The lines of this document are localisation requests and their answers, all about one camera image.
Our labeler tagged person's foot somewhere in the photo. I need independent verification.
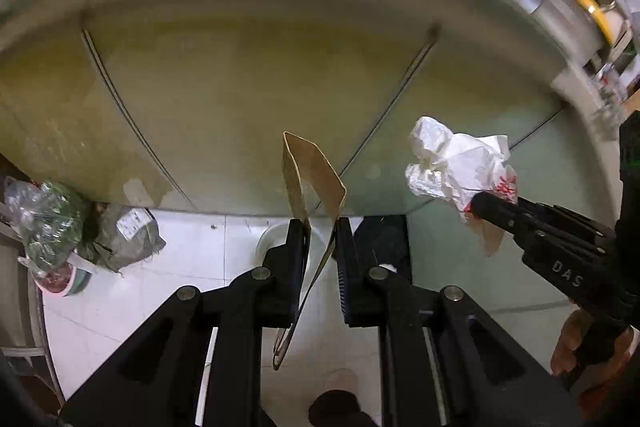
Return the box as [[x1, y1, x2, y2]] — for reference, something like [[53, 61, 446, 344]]
[[308, 389, 378, 427]]

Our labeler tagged yellow black pot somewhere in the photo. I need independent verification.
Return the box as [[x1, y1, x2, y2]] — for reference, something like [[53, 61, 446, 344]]
[[575, 0, 615, 46]]

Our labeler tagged green plastic bag on floor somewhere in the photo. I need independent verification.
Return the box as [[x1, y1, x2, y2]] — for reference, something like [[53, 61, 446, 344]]
[[4, 178, 89, 275]]

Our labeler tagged person's right hand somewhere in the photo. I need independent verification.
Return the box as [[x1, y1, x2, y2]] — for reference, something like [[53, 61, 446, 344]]
[[550, 309, 639, 419]]

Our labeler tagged brown cardboard piece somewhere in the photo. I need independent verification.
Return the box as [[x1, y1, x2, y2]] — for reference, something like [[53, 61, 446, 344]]
[[271, 131, 347, 371]]

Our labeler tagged white trash bowl on floor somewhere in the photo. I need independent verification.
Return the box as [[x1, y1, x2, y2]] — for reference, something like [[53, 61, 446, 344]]
[[255, 222, 288, 269]]

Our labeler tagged dark cloth on floor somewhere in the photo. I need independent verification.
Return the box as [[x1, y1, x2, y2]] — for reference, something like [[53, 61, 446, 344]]
[[355, 215, 412, 283]]

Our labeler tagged white red plastic bag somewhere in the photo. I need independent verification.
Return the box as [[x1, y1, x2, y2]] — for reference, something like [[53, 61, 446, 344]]
[[405, 116, 518, 256]]

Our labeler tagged grey bag on floor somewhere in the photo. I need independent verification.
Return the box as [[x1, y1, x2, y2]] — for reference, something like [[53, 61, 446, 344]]
[[78, 202, 166, 273]]

